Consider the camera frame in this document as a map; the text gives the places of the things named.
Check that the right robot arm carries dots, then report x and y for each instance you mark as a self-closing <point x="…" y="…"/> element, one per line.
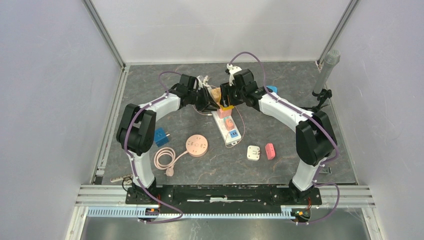
<point x="315" y="140"/>

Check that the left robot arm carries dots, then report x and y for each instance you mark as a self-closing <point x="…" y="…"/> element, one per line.
<point x="136" y="130"/>

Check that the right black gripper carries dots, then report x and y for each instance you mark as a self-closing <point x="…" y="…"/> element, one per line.
<point x="226" y="90"/>

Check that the light blue square plug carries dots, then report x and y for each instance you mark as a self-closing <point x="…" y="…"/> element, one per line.
<point x="272" y="89"/>

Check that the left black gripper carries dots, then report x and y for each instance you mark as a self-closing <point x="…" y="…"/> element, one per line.
<point x="208" y="105"/>

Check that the light blue cable duct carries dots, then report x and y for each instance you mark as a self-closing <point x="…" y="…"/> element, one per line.
<point x="146" y="213"/>

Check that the white usb charger plug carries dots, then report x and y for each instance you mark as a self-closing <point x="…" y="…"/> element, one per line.
<point x="253" y="153"/>

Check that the small salmon charger plug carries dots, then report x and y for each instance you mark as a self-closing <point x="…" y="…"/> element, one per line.
<point x="229" y="124"/>

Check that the white power strip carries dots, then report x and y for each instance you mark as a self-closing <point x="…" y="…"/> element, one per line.
<point x="231" y="138"/>

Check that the pink plug adapter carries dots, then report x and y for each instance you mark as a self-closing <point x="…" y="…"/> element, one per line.
<point x="270" y="151"/>

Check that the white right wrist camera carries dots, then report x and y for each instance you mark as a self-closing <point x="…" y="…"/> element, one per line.
<point x="231" y="71"/>

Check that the beige cube adapter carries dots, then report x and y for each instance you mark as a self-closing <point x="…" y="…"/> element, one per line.
<point x="216" y="94"/>

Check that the grey microphone on stand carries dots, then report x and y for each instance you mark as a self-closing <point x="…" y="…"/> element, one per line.
<point x="331" y="59"/>

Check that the pink cube adapter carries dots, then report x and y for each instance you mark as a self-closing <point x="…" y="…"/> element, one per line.
<point x="224" y="113"/>

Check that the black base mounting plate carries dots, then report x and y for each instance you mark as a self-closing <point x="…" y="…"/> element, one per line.
<point x="223" y="199"/>

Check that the yellow cube adapter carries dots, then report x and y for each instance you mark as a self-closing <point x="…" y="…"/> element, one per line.
<point x="226" y="108"/>

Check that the blue cube socket adapter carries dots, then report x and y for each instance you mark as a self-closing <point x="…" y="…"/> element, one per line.
<point x="160" y="137"/>

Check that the pink round socket base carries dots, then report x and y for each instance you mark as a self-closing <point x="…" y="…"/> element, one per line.
<point x="196" y="145"/>

